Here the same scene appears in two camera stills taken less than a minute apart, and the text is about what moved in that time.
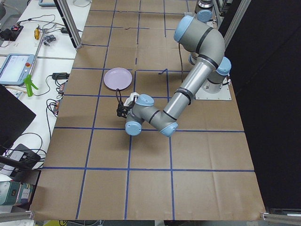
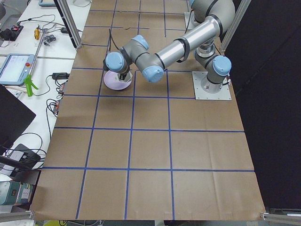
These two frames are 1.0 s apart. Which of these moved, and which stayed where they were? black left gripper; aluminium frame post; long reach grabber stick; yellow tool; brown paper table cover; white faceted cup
Moved: white faceted cup; black left gripper
Stayed: brown paper table cover; yellow tool; long reach grabber stick; aluminium frame post
